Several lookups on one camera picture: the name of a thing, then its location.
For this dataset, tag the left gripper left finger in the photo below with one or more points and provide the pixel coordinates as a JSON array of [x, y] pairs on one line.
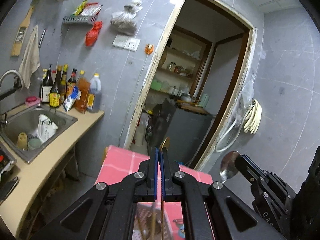
[[147, 190]]

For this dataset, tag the grey cabinet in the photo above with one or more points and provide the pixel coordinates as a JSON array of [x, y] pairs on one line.
[[185, 129]]

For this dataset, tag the wooden chopstick purple band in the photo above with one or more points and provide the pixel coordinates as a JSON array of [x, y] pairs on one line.
[[153, 221]]

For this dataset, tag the white perforated utensil holder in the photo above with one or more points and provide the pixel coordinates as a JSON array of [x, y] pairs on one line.
[[141, 228]]

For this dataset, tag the orange wall hook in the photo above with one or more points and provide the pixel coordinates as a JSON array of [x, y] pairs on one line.
[[149, 48]]

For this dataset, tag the white wall switch socket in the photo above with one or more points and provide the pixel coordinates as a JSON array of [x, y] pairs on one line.
[[126, 42]]

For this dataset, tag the wooden grater board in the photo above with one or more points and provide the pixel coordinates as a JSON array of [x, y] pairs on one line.
[[17, 45]]

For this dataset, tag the large oil jug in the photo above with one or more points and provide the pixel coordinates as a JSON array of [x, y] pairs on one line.
[[95, 94]]

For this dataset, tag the blue white packet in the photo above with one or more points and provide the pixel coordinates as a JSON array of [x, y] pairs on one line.
[[71, 99]]

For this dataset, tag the green box on shelf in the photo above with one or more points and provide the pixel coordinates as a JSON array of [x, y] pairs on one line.
[[156, 85]]

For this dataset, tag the pink sponge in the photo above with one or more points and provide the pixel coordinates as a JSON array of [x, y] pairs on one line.
[[32, 100]]

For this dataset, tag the stainless steel sink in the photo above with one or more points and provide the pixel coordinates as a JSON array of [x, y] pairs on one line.
[[26, 122]]

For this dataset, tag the black induction cooktop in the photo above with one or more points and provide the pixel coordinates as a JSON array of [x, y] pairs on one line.
[[7, 161]]

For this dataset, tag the beige hanging towel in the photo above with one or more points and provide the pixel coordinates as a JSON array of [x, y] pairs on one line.
[[31, 58]]

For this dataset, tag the clear bag of dried goods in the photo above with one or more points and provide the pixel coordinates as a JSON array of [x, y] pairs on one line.
[[124, 21]]

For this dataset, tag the yellow label sauce bottle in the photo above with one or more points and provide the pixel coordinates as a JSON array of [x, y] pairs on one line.
[[54, 95]]

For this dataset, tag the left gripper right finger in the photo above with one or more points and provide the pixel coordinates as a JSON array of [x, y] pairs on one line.
[[170, 190]]

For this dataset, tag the grey wall shelf rack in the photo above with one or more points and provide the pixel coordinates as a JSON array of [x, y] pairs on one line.
[[79, 20]]

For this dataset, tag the snack packets on rack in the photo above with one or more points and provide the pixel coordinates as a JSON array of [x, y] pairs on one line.
[[87, 9]]

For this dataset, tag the red plastic bag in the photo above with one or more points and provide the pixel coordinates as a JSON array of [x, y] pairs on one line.
[[92, 35]]

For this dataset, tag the white plastic jug on floor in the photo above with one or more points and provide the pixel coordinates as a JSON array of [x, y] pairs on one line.
[[141, 129]]

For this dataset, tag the large steel spoon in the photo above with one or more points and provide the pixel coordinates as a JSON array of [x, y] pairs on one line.
[[227, 168]]

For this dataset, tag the wooden shelf unit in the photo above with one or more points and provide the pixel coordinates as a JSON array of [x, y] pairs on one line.
[[182, 62]]

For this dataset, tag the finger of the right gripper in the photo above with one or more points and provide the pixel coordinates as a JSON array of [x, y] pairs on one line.
[[251, 175], [250, 163]]

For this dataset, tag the dark soy sauce bottle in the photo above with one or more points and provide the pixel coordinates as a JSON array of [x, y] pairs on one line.
[[47, 84]]

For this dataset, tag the red cap sauce bottle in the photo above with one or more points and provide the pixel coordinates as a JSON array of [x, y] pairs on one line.
[[71, 82]]

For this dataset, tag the cream rubber gloves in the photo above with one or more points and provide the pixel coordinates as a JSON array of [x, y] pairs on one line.
[[253, 117]]

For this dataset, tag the white jug in sink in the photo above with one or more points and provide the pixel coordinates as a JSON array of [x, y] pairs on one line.
[[46, 128]]

